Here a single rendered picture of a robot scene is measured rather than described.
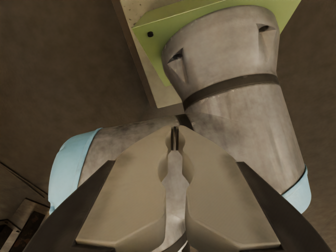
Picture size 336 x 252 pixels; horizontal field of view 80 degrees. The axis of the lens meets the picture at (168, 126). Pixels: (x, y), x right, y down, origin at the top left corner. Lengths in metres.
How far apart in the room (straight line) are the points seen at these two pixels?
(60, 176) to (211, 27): 0.25
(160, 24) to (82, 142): 0.18
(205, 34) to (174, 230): 0.25
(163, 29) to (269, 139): 0.20
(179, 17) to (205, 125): 0.14
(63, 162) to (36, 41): 0.52
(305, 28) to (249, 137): 0.52
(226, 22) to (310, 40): 0.49
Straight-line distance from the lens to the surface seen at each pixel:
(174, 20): 0.29
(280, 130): 0.29
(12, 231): 1.56
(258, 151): 0.27
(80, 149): 0.27
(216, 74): 0.28
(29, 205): 1.29
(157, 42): 0.32
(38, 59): 0.75
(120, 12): 0.61
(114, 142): 0.26
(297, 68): 0.77
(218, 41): 0.29
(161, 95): 0.55
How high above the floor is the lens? 0.62
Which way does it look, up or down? 56 degrees down
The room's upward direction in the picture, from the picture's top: 180 degrees clockwise
